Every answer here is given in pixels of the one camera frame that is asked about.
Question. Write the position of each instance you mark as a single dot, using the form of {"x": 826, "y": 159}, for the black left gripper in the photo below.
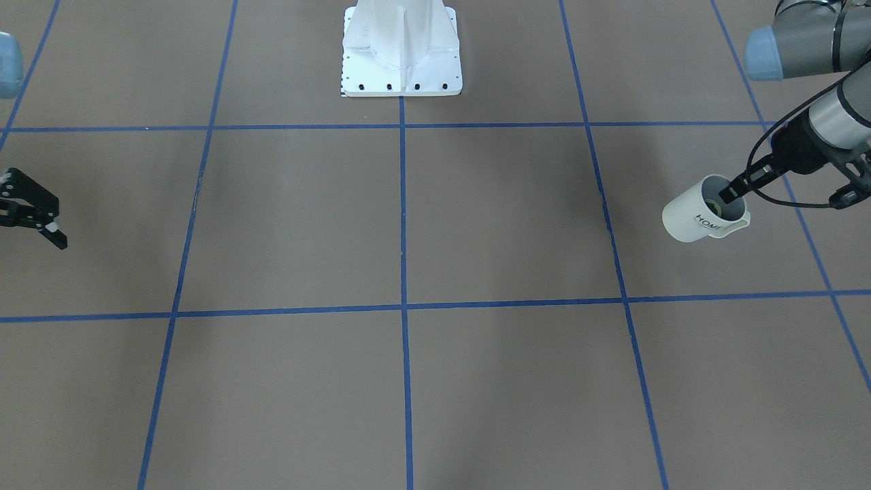
{"x": 804, "y": 148}

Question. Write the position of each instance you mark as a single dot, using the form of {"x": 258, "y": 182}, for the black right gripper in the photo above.
{"x": 28, "y": 202}

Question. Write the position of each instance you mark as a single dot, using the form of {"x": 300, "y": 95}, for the white mug with HOME print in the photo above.
{"x": 687, "y": 219}

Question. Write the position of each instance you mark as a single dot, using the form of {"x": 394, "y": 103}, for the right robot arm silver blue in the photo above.
{"x": 12, "y": 78}

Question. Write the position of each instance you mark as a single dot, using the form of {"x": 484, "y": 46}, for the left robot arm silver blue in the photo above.
{"x": 809, "y": 38}

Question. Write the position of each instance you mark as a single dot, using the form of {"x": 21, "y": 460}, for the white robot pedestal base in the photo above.
{"x": 400, "y": 49}

